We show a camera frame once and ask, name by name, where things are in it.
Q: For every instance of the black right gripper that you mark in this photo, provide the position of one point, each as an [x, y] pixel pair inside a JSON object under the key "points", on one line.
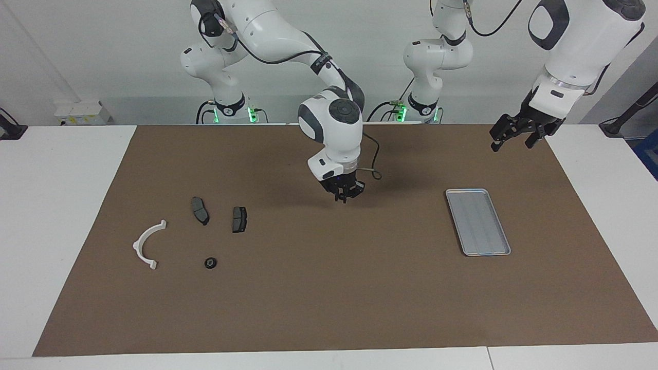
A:
{"points": [[343, 185]]}

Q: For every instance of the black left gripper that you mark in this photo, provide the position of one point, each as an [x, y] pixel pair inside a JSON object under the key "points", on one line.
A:
{"points": [[537, 121]]}

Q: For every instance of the large black bearing gear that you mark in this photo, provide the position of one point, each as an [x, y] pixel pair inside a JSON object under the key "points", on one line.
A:
{"points": [[210, 263]]}

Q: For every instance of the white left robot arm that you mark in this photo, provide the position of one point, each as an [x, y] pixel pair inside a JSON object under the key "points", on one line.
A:
{"points": [[591, 41]]}

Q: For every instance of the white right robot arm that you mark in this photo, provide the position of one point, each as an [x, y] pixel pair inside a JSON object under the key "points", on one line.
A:
{"points": [[329, 128]]}

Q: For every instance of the silver metal tray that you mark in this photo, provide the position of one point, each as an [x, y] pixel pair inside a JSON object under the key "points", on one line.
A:
{"points": [[478, 223]]}

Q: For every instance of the brown table mat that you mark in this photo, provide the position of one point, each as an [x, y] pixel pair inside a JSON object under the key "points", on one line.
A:
{"points": [[329, 288]]}

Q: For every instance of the dark grey rectangular brake pad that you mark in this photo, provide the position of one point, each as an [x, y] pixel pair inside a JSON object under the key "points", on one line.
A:
{"points": [[239, 220]]}

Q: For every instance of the blue crate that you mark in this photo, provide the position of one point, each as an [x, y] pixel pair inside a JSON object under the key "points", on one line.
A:
{"points": [[650, 154]]}

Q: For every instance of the dark grey curved brake pad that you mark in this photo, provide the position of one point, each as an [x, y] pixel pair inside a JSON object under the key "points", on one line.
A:
{"points": [[199, 209]]}

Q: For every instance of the white power strip box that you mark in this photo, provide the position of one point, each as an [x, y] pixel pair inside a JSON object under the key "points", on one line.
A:
{"points": [[82, 114]]}

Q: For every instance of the black desk clamp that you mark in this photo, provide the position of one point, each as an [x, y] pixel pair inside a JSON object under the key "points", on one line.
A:
{"points": [[10, 132]]}

